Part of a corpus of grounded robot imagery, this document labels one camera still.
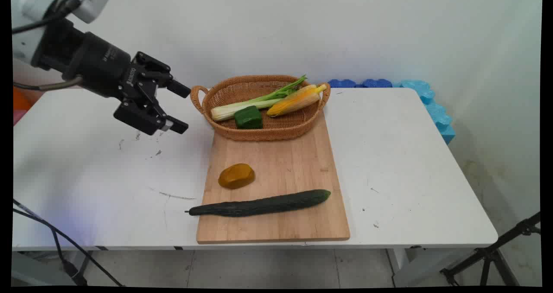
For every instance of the dark green cucumber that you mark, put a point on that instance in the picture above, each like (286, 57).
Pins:
(263, 203)

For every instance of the black tripod stand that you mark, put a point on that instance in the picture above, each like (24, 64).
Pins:
(488, 254)

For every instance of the wooden cutting board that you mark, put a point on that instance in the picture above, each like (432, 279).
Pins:
(276, 172)

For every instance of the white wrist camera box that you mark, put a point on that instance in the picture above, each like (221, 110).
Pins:
(91, 4)

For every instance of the yellow corn cob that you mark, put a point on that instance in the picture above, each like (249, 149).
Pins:
(293, 102)

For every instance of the woven wicker basket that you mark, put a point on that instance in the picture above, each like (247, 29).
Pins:
(259, 131)

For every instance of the brown potato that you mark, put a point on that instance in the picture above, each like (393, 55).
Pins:
(236, 176)

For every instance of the pale green celery stalk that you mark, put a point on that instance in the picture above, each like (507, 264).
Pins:
(242, 106)

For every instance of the white table leg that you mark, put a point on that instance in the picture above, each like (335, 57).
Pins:
(410, 269)

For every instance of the green bell pepper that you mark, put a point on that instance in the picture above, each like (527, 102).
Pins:
(248, 117)

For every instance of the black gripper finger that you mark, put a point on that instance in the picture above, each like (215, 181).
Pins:
(147, 119)
(178, 88)

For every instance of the orange object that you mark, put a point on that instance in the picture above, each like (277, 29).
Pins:
(20, 99)

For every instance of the light blue foam mat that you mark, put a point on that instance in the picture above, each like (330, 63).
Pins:
(436, 111)

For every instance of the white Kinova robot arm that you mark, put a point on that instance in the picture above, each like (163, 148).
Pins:
(22, 12)

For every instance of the dark blue foam piece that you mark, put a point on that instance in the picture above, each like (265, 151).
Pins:
(376, 83)
(341, 83)

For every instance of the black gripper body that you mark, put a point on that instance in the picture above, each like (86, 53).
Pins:
(97, 64)

